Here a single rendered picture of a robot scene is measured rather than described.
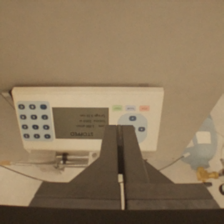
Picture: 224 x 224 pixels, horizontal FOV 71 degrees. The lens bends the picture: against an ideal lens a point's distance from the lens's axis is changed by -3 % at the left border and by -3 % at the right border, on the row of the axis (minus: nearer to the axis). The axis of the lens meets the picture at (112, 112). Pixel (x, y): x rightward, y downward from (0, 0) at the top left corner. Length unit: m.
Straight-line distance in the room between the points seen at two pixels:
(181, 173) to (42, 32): 1.02
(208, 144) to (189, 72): 0.56
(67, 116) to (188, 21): 0.21
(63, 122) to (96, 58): 0.12
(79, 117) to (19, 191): 1.00
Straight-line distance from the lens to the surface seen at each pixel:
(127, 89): 0.25
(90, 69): 0.25
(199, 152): 0.79
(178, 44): 0.24
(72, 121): 0.27
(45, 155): 0.31
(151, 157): 0.30
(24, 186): 1.21
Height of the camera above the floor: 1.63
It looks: 36 degrees down
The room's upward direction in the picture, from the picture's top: 179 degrees counter-clockwise
